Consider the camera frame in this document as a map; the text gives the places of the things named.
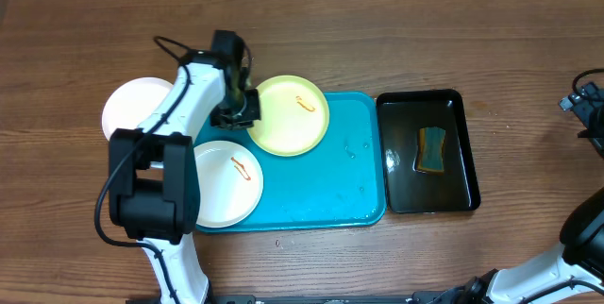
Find pale pink plate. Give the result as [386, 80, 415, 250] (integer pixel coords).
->
[101, 77, 173, 140]

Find green yellow sponge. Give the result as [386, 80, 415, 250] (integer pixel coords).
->
[414, 127, 446, 175]

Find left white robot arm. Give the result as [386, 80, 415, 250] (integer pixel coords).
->
[94, 44, 260, 303]

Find teal plastic tray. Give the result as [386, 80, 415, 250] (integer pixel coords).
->
[195, 92, 386, 233]

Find yellow plate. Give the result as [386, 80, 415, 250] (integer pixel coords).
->
[247, 75, 329, 157]

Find black water tray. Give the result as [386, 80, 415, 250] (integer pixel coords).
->
[377, 89, 481, 213]

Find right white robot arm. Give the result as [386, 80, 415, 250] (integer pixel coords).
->
[432, 190, 603, 303]

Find white plate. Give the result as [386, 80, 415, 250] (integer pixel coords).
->
[194, 141, 263, 228]

